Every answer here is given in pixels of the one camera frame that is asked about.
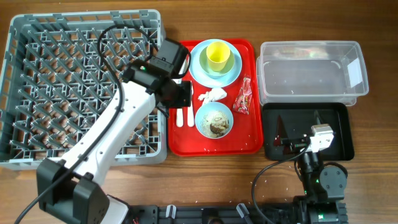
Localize white plastic fork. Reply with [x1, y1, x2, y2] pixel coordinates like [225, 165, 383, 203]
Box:
[175, 108, 183, 128]

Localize white plastic spoon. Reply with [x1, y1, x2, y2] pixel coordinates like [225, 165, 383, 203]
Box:
[187, 85, 195, 127]

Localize light blue plate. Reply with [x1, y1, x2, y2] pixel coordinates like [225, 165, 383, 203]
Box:
[189, 39, 243, 88]

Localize red snack wrapper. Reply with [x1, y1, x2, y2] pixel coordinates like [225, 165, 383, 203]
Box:
[233, 77, 252, 114]

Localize light blue food bowl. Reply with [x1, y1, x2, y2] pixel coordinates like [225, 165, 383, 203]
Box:
[195, 102, 234, 139]

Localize yellow plastic cup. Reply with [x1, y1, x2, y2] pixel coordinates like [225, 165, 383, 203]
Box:
[206, 41, 231, 72]

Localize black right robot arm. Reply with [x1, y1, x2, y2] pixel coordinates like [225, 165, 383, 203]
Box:
[274, 116, 348, 223]

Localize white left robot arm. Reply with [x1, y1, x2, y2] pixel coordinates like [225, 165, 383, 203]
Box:
[37, 39, 191, 223]

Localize grey dishwasher rack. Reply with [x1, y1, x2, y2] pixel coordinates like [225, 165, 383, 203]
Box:
[1, 9, 165, 170]

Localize black tray bin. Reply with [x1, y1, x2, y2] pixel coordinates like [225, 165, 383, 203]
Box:
[261, 103, 354, 161]

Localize clear plastic bin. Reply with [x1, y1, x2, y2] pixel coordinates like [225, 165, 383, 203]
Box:
[256, 40, 369, 106]

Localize crumpled white napkin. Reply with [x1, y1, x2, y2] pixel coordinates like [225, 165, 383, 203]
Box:
[198, 88, 227, 105]

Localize red plastic tray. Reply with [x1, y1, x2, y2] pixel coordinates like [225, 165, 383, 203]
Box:
[167, 39, 264, 157]

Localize food scraps in bowl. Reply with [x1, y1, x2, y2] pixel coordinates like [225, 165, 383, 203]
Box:
[201, 111, 229, 138]

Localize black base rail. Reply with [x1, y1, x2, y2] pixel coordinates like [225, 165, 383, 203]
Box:
[125, 202, 348, 224]

